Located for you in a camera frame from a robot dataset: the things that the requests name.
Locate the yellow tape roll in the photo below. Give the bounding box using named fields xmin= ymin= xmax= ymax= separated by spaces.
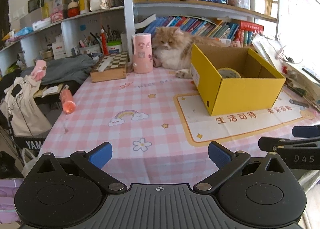
xmin=217 ymin=67 xmax=241 ymax=79

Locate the black utility knife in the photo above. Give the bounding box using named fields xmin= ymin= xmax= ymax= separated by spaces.
xmin=289 ymin=99 xmax=310 ymax=108

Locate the pink spray bottle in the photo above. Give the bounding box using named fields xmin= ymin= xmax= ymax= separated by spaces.
xmin=60 ymin=85 xmax=76 ymax=114

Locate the pink checkered tablecloth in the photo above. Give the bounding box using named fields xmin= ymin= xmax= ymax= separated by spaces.
xmin=41 ymin=68 xmax=319 ymax=185

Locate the yellow cardboard box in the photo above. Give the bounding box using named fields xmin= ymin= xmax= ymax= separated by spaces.
xmin=190 ymin=44 xmax=285 ymax=116

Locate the white tote bag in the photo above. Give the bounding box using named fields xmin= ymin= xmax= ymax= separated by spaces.
xmin=1 ymin=76 xmax=52 ymax=137

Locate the grey cloth pile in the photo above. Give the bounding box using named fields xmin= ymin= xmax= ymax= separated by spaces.
xmin=20 ymin=54 xmax=96 ymax=85

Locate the wooden chess board box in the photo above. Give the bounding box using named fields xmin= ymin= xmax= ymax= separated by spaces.
xmin=90 ymin=52 xmax=128 ymax=83

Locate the pink pig plush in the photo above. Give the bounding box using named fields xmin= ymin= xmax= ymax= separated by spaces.
xmin=230 ymin=40 xmax=241 ymax=47

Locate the pink glove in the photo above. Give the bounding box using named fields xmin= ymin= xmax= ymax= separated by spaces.
xmin=30 ymin=60 xmax=47 ymax=81

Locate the red dictionary book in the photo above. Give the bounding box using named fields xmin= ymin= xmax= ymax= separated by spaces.
xmin=239 ymin=21 xmax=264 ymax=35

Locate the pink sticker cylinder container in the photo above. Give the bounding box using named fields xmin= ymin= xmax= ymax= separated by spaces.
xmin=132 ymin=33 xmax=153 ymax=74

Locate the orange white fluffy cat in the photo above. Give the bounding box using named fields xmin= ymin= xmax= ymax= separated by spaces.
xmin=152 ymin=27 xmax=226 ymax=79

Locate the white bookshelf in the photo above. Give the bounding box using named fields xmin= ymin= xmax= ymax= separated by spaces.
xmin=1 ymin=0 xmax=278 ymax=74

